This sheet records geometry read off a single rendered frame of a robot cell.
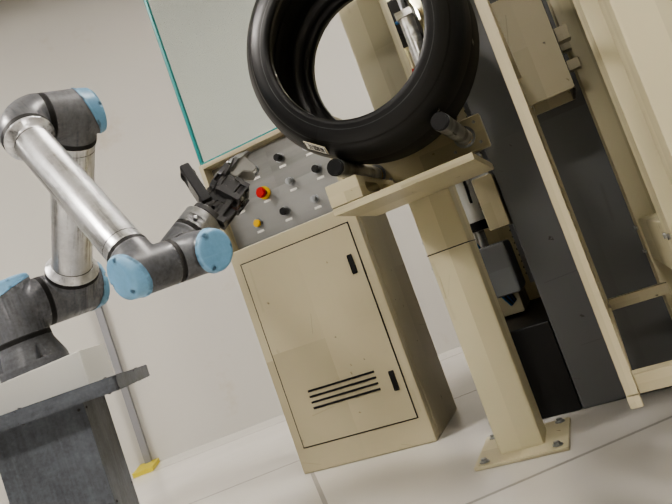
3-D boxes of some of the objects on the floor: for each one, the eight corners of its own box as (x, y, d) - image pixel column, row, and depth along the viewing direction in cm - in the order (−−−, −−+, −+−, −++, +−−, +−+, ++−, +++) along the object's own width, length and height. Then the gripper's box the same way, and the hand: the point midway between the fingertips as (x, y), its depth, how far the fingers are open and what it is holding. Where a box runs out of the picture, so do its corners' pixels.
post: (505, 443, 197) (241, -273, 215) (548, 432, 192) (274, -298, 210) (500, 458, 185) (220, -302, 202) (545, 447, 180) (256, -330, 198)
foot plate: (487, 440, 206) (485, 433, 206) (571, 419, 196) (568, 413, 196) (474, 471, 181) (472, 464, 181) (569, 450, 171) (566, 442, 171)
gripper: (224, 237, 150) (270, 174, 160) (223, 217, 142) (272, 152, 152) (192, 220, 151) (240, 159, 161) (190, 199, 143) (241, 136, 153)
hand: (243, 154), depth 156 cm, fingers closed
